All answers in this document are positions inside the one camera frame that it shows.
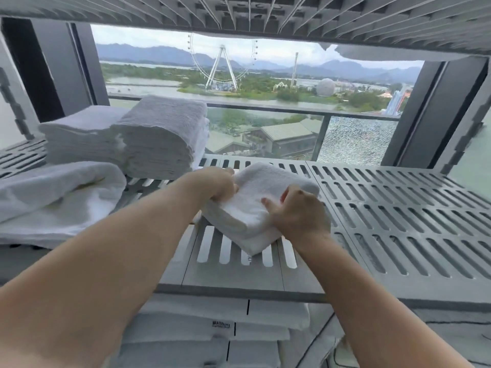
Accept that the person's left forearm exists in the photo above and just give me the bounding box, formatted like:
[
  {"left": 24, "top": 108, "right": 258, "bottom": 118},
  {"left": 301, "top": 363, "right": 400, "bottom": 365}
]
[{"left": 0, "top": 174, "right": 204, "bottom": 368}]

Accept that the person's right hand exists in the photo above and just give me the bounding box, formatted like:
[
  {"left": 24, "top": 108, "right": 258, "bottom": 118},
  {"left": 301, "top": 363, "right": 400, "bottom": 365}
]
[{"left": 261, "top": 185, "right": 331, "bottom": 254}]

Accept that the stack of black-piped white pillows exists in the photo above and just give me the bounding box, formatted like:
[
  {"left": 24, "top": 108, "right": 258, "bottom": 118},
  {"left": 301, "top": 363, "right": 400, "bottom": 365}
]
[{"left": 278, "top": 302, "right": 491, "bottom": 368}]

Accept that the person's left hand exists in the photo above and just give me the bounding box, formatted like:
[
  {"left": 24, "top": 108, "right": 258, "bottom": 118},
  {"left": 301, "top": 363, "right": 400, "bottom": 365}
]
[{"left": 180, "top": 166, "right": 239, "bottom": 215}]

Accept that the white ferris wheel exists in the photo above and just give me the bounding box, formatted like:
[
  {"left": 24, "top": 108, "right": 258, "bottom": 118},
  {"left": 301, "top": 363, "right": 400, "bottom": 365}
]
[{"left": 188, "top": 33, "right": 258, "bottom": 91}]

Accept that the person's right forearm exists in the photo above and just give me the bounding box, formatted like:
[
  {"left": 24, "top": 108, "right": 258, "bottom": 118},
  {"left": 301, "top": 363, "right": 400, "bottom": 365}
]
[{"left": 295, "top": 229, "right": 473, "bottom": 368}]

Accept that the white hand towel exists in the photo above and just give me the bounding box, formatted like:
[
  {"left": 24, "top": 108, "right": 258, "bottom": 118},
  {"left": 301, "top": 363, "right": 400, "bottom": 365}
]
[
  {"left": 0, "top": 161, "right": 127, "bottom": 249},
  {"left": 199, "top": 161, "right": 321, "bottom": 256}
]

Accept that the grey roofed building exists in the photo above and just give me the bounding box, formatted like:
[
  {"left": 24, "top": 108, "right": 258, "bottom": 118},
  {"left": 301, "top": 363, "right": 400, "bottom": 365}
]
[{"left": 205, "top": 118, "right": 323, "bottom": 159}]

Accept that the grey ribbed shelf board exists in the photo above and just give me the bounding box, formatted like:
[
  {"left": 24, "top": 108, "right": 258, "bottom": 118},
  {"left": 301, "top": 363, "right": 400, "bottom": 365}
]
[{"left": 0, "top": 0, "right": 491, "bottom": 58}]

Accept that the white hanging sheet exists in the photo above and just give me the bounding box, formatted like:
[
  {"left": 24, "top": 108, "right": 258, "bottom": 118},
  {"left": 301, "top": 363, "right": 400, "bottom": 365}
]
[{"left": 188, "top": 32, "right": 491, "bottom": 62}]

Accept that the stack of folded white towels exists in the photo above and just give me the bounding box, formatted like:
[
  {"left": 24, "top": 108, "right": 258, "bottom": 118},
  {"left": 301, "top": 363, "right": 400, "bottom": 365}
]
[
  {"left": 38, "top": 106, "right": 129, "bottom": 165},
  {"left": 111, "top": 95, "right": 210, "bottom": 180}
]

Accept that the dark window frame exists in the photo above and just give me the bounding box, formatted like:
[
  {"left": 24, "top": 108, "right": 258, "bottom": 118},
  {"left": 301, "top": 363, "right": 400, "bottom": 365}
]
[
  {"left": 381, "top": 55, "right": 488, "bottom": 169},
  {"left": 2, "top": 17, "right": 110, "bottom": 123}
]

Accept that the blue water slide structure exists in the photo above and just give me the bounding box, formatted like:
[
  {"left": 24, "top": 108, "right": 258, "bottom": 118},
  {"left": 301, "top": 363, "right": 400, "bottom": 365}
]
[{"left": 383, "top": 83, "right": 413, "bottom": 118}]

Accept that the grey slotted shelf board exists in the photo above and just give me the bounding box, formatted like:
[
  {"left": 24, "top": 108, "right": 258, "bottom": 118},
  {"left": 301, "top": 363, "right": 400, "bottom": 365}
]
[{"left": 0, "top": 137, "right": 491, "bottom": 309}]

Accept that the stack of plain white pillows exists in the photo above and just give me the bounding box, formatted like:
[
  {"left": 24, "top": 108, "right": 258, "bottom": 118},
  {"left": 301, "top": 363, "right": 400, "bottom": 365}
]
[{"left": 103, "top": 294, "right": 311, "bottom": 368}]

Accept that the glass balcony railing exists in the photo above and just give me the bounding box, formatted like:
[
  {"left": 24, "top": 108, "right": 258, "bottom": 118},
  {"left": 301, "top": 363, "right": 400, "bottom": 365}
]
[{"left": 107, "top": 92, "right": 401, "bottom": 165}]

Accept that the grey notched shelf post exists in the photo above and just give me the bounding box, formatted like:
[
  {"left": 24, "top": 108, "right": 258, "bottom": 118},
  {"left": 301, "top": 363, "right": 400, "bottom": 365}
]
[
  {"left": 0, "top": 66, "right": 39, "bottom": 141},
  {"left": 435, "top": 78, "right": 491, "bottom": 175}
]

